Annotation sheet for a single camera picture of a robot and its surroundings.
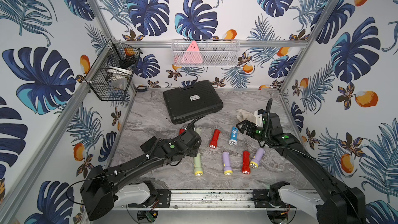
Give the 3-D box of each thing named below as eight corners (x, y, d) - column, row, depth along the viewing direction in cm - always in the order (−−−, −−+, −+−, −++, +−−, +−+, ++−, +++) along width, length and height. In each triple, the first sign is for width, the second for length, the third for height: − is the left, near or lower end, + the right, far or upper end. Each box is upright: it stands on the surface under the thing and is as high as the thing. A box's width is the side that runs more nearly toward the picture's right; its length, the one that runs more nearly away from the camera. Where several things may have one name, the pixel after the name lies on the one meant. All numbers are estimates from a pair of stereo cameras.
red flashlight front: (242, 173, 84) (243, 172, 82) (242, 152, 92) (243, 150, 89) (249, 175, 84) (250, 173, 81) (248, 153, 91) (250, 151, 89)
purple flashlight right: (248, 164, 87) (250, 162, 84) (257, 148, 93) (259, 145, 91) (255, 169, 85) (257, 167, 83) (264, 152, 92) (266, 149, 89)
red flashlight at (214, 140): (208, 146, 94) (208, 145, 92) (214, 130, 101) (215, 128, 99) (215, 149, 93) (215, 147, 91) (220, 132, 100) (221, 130, 98)
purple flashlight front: (224, 174, 84) (225, 172, 81) (222, 154, 91) (222, 151, 88) (231, 175, 84) (232, 172, 81) (229, 154, 91) (230, 151, 88)
